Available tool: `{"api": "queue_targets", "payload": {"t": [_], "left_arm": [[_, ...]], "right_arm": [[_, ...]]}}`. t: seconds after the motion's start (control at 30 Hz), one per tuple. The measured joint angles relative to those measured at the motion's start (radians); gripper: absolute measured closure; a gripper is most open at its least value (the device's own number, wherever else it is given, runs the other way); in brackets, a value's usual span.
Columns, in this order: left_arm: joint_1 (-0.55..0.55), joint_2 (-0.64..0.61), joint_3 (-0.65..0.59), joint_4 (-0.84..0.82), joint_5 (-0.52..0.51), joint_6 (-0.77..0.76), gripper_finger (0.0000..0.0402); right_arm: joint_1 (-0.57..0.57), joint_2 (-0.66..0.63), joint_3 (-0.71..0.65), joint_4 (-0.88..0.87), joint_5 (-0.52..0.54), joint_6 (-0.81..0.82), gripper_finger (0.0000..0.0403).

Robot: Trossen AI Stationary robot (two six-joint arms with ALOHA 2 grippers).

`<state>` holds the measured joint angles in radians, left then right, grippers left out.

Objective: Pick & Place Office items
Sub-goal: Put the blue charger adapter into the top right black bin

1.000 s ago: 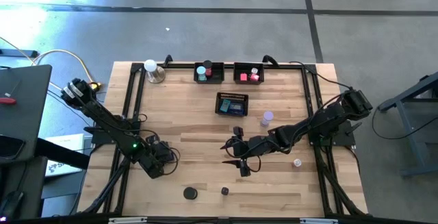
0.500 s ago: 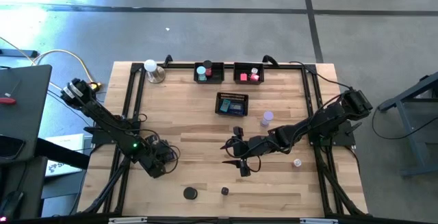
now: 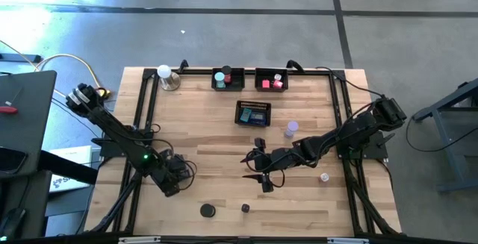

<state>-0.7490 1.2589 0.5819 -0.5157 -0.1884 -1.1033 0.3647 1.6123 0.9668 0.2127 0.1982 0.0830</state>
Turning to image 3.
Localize red-handled screwdriver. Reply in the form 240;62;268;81
0;85;25;116

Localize silver bracket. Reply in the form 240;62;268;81
117;236;161;244
326;237;370;244

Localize bulb lamp brass base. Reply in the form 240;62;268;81
156;63;182;92

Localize white cardboard box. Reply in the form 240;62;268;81
48;145;93;193

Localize black computer mouse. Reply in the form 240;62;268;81
0;207;26;241

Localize grey metal table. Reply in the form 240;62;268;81
410;78;478;195

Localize purple hourglass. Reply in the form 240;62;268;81
283;120;299;139

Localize yellow extension cable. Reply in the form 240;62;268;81
0;38;113;101

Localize black slotted plastic basket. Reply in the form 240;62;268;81
211;67;246;92
234;100;273;128
254;67;289;93

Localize black floor cable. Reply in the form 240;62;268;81
405;105;478;154

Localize grey desk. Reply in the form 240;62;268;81
0;69;58;180

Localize black flat device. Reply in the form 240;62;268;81
0;146;28;174

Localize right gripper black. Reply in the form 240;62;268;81
240;137;310;194

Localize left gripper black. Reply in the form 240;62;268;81
151;155;190;198

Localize red hourglass black caps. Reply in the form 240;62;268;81
220;65;233;84

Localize yellow hourglass black caps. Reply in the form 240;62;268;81
199;202;217;219

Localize black aluminium table frame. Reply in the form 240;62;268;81
84;59;403;237

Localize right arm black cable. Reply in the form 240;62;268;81
315;66;385;99

